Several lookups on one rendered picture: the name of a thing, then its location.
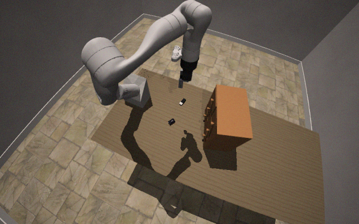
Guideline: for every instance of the black 9v battery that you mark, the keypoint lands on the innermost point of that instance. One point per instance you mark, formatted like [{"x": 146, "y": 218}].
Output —
[{"x": 171, "y": 121}]

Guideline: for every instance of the small brown wooden chest of drawers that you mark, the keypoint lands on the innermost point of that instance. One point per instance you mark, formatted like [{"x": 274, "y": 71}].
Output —
[{"x": 233, "y": 123}]

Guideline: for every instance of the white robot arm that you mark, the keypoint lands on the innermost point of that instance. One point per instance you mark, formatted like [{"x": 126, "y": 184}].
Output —
[{"x": 109, "y": 67}]

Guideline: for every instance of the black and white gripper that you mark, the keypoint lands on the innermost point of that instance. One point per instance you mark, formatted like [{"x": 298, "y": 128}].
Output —
[{"x": 188, "y": 63}]

